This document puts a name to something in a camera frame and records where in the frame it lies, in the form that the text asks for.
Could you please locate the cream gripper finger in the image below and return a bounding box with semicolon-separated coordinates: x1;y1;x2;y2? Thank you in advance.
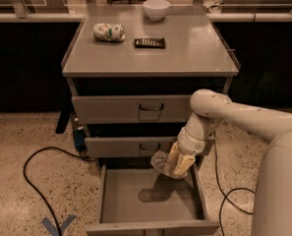
173;154;196;179
165;143;180;175

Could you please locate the clear plastic water bottle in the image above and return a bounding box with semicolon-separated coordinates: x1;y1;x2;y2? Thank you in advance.
150;151;176;179

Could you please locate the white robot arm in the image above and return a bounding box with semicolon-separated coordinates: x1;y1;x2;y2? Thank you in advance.
166;89;292;236

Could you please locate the grey open bottom drawer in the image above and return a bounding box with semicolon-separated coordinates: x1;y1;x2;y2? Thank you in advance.
86;165;219;236

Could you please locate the grey middle drawer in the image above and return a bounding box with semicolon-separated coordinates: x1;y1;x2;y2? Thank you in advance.
85;137;176;158

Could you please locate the grey top drawer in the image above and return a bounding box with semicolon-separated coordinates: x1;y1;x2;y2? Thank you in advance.
72;94;192;124

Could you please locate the grey drawer cabinet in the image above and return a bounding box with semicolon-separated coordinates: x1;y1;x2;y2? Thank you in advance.
63;5;239;167

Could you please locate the blue power adapter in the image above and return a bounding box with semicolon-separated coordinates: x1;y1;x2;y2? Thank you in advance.
73;130;87;152

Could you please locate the dark snack bar packet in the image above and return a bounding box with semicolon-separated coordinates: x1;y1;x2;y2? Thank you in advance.
134;38;165;49

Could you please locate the crushed green white can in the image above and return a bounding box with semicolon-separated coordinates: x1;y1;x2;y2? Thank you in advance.
93;23;125;42

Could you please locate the white ceramic bowl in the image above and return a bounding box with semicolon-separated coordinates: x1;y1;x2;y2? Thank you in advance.
143;0;170;21

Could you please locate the blue tape floor mark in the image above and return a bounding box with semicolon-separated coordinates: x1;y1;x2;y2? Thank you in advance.
41;213;78;236

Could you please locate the dark counter with glass partition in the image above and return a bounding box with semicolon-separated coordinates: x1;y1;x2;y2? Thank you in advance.
0;0;292;112

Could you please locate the black floor cable right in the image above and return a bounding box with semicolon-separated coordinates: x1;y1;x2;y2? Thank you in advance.
213;128;257;236

